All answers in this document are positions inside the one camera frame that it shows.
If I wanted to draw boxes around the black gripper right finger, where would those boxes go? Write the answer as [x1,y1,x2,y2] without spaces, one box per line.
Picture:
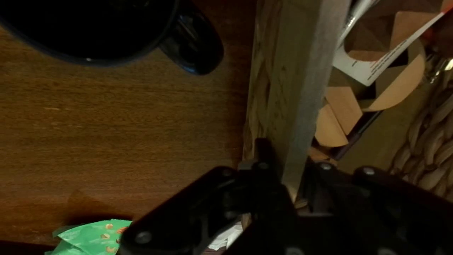
[299,161,453,255]

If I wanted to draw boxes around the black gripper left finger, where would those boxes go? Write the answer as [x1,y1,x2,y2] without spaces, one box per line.
[118,137,303,255]

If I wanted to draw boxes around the wicker basket with wooden rim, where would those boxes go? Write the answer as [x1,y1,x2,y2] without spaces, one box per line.
[240,0,453,203]

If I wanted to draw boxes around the green packet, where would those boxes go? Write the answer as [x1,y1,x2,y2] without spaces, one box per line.
[46,218,135,255]

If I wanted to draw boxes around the white printed card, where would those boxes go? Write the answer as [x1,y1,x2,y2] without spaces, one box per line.
[332,9,448,87]

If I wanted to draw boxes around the silver metal utensil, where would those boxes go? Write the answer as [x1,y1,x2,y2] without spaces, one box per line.
[337,0,380,48]

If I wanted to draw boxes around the black mug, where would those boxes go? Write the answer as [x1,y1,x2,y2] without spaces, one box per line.
[0,0,227,76]

